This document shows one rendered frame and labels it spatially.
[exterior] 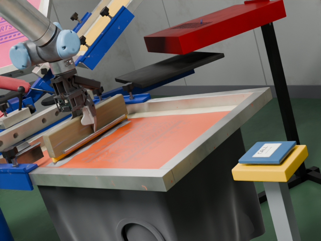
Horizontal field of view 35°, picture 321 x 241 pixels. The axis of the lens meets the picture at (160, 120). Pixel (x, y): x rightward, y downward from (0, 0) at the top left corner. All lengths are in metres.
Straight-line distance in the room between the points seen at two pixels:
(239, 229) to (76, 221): 0.50
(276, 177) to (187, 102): 0.67
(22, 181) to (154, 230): 0.41
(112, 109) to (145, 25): 4.35
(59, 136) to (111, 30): 0.75
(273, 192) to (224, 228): 0.37
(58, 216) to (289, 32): 3.34
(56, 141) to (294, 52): 3.33
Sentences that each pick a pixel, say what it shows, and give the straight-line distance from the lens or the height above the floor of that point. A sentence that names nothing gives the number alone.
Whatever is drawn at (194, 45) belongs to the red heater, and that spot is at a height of 1.04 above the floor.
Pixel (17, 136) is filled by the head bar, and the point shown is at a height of 1.01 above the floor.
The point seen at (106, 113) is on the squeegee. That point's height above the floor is 1.02.
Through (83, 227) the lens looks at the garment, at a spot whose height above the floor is 0.77.
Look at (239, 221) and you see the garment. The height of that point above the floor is 0.62.
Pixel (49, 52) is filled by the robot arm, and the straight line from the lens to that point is 1.41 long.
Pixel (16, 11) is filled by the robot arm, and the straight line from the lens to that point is 1.33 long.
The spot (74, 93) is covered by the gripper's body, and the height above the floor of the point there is 1.13.
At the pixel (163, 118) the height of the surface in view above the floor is 0.95.
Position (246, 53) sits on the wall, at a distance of 4.98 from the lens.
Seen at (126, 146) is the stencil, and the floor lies 0.95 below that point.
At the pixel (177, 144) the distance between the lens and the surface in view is 1.40.
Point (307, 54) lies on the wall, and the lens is 4.53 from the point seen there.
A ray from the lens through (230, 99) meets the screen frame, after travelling 1.60.
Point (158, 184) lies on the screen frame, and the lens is 1.13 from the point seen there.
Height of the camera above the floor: 1.41
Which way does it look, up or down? 16 degrees down
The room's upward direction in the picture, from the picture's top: 17 degrees counter-clockwise
